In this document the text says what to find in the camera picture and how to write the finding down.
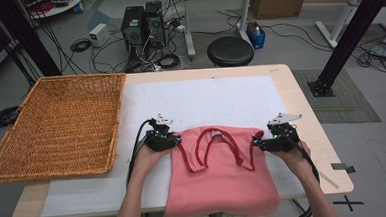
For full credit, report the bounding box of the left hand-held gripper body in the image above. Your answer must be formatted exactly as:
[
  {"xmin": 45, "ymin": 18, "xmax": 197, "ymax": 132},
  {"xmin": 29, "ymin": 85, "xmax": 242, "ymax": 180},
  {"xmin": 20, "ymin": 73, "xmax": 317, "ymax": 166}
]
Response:
[{"xmin": 142, "ymin": 112, "xmax": 179, "ymax": 153}]

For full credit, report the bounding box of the pink tank top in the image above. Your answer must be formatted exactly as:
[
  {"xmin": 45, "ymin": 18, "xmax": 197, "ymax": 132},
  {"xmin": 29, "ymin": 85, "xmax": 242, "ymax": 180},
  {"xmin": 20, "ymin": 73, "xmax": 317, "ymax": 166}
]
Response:
[{"xmin": 160, "ymin": 122, "xmax": 282, "ymax": 217}]

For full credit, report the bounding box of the white box device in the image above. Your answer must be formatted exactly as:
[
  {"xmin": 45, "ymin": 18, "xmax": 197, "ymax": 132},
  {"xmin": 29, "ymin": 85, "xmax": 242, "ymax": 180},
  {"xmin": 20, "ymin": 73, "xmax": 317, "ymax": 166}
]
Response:
[{"xmin": 88, "ymin": 22, "xmax": 112, "ymax": 48}]

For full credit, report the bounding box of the black metal stand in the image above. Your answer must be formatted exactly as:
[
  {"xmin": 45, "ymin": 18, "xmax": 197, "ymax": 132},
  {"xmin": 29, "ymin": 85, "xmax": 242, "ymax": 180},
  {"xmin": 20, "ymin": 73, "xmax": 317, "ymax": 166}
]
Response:
[
  {"xmin": 0, "ymin": 0, "xmax": 63, "ymax": 80},
  {"xmin": 302, "ymin": 0, "xmax": 386, "ymax": 98}
]

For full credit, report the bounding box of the cardboard box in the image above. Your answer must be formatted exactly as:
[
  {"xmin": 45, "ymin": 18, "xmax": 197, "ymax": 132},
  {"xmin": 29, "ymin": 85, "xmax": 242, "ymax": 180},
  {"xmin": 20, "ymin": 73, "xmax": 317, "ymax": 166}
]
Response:
[{"xmin": 248, "ymin": 0, "xmax": 313, "ymax": 20}]

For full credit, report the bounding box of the thin wooden stick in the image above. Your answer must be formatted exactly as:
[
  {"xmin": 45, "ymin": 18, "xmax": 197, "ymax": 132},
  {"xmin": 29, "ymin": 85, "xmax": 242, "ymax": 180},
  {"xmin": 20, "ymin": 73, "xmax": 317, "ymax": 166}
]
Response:
[{"xmin": 318, "ymin": 170, "xmax": 339, "ymax": 191}]

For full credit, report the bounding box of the white metal stand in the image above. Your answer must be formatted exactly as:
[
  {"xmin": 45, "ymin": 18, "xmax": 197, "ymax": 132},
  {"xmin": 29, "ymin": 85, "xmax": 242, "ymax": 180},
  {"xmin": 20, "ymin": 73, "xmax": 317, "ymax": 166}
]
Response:
[{"xmin": 313, "ymin": 0, "xmax": 369, "ymax": 50}]

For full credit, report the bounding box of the hand-held gripper cable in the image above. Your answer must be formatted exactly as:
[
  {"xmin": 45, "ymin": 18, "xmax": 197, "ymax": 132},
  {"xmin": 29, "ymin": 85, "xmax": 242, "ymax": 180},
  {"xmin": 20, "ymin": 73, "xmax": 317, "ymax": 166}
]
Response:
[
  {"xmin": 275, "ymin": 125, "xmax": 323, "ymax": 217},
  {"xmin": 123, "ymin": 119, "xmax": 157, "ymax": 190}
]

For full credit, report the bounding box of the light wooden table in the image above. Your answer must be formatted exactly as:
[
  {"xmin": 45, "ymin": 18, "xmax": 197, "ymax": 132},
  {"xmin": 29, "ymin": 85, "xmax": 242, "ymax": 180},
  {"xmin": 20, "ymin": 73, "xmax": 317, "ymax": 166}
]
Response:
[{"xmin": 4, "ymin": 59, "xmax": 355, "ymax": 217}]

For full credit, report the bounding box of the person's right hand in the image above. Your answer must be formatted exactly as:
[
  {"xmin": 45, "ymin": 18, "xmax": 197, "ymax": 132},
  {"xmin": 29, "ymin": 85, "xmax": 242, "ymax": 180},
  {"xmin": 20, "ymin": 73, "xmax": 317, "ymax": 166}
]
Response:
[{"xmin": 269, "ymin": 140, "xmax": 314, "ymax": 183}]

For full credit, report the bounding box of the black tape piece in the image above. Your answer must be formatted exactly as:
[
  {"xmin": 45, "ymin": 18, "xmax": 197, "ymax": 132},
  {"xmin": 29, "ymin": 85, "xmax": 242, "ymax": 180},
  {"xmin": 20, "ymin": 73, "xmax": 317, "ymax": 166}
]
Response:
[{"xmin": 330, "ymin": 161, "xmax": 357, "ymax": 175}]

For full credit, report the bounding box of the black round stool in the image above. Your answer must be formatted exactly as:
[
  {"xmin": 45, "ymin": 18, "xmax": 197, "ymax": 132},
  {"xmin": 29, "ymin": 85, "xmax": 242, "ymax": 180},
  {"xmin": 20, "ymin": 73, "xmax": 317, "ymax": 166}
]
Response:
[{"xmin": 205, "ymin": 34, "xmax": 256, "ymax": 69}]

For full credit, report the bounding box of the right hand-held gripper cable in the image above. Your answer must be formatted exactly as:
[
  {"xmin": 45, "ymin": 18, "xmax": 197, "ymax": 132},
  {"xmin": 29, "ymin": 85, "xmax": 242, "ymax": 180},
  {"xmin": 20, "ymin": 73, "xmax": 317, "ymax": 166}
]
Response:
[{"xmin": 275, "ymin": 125, "xmax": 323, "ymax": 217}]

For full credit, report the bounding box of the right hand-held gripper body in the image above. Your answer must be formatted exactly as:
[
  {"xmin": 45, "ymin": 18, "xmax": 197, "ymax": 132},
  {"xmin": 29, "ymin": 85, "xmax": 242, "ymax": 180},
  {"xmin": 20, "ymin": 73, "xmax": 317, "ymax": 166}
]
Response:
[{"xmin": 257, "ymin": 112, "xmax": 305, "ymax": 154}]

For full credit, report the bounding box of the grey floor mat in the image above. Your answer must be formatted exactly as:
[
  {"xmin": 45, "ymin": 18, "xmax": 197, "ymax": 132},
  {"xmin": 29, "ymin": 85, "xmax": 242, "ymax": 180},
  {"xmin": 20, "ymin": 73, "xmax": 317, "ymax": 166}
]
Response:
[{"xmin": 291, "ymin": 66, "xmax": 382, "ymax": 127}]

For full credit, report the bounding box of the round white table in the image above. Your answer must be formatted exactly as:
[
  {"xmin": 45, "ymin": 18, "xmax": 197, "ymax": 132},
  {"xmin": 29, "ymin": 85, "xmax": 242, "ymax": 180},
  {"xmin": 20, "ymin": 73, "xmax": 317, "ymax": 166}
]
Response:
[{"xmin": 18, "ymin": 0, "xmax": 86, "ymax": 20}]

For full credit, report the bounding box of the black computer tower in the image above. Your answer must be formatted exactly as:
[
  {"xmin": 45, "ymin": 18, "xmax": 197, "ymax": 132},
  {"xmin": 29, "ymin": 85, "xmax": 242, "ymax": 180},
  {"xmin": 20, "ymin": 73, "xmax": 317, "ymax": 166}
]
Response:
[
  {"xmin": 120, "ymin": 5, "xmax": 147, "ymax": 63},
  {"xmin": 141, "ymin": 0, "xmax": 167, "ymax": 50}
]

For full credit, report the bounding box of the left hand-held gripper cable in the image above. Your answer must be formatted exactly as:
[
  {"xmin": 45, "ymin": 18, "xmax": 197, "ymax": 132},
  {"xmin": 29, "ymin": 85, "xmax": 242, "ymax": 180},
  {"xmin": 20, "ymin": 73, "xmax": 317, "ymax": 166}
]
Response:
[{"xmin": 123, "ymin": 119, "xmax": 157, "ymax": 190}]

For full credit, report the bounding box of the person's left hand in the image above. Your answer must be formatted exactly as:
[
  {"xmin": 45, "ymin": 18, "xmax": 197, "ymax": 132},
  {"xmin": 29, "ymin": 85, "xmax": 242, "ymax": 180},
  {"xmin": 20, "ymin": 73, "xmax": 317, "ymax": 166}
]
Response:
[{"xmin": 131, "ymin": 141, "xmax": 173, "ymax": 180}]

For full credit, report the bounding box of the coiled black cable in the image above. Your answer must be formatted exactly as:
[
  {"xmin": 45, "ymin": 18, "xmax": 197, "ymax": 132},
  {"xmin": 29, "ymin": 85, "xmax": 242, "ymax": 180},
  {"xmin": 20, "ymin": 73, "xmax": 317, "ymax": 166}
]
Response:
[
  {"xmin": 69, "ymin": 38, "xmax": 93, "ymax": 54},
  {"xmin": 0, "ymin": 106, "xmax": 23, "ymax": 129},
  {"xmin": 156, "ymin": 52, "xmax": 182, "ymax": 70}
]

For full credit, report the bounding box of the blue box with bottle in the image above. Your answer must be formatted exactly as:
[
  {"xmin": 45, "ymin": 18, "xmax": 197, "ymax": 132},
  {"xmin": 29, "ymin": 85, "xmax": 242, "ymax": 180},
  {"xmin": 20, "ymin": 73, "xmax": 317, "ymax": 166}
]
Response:
[{"xmin": 245, "ymin": 21, "xmax": 267, "ymax": 51}]

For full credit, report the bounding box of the wicker basket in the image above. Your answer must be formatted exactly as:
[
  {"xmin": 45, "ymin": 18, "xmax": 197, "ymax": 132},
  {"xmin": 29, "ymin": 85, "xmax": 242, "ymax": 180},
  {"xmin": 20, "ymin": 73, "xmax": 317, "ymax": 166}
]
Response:
[{"xmin": 0, "ymin": 72, "xmax": 132, "ymax": 185}]

